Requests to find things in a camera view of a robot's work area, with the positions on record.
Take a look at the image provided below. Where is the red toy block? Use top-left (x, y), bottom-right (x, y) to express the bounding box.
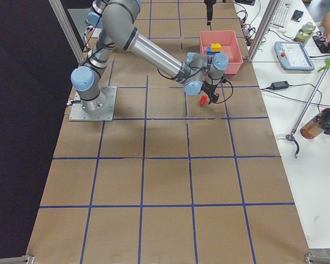
top-left (199, 95), bottom-right (208, 107)

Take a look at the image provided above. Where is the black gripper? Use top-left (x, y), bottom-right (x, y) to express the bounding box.
top-left (204, 0), bottom-right (217, 25)
top-left (202, 76), bottom-right (222, 105)

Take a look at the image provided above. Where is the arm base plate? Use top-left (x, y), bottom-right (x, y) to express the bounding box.
top-left (69, 86), bottom-right (117, 122)

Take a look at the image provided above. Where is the reacher grabber tool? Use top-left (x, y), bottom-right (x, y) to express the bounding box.
top-left (277, 58), bottom-right (330, 159)

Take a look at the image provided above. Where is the teach pendant tablet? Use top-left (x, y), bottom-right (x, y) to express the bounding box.
top-left (274, 41), bottom-right (315, 72)

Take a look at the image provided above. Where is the black smartphone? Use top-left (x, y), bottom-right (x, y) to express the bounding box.
top-left (291, 10), bottom-right (304, 22)

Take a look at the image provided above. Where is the white keyboard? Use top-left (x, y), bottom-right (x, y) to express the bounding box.
top-left (270, 0), bottom-right (292, 28)

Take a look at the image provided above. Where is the amber water bottle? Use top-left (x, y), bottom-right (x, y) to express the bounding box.
top-left (300, 108), bottom-right (330, 139)

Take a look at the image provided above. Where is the black power adapter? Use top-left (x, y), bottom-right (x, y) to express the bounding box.
top-left (269, 81), bottom-right (290, 91)

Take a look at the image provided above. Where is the green glass bottle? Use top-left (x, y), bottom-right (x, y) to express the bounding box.
top-left (294, 22), bottom-right (316, 46)

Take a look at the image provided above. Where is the aluminium frame post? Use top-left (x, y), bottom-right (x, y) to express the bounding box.
top-left (246, 0), bottom-right (280, 62)

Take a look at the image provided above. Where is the pink plastic box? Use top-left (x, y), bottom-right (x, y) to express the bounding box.
top-left (200, 30), bottom-right (243, 75)

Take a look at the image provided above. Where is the blue toy block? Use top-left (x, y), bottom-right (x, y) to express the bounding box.
top-left (206, 47), bottom-right (216, 56)

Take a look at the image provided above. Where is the yellow toy block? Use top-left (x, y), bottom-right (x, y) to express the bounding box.
top-left (210, 43), bottom-right (222, 52)

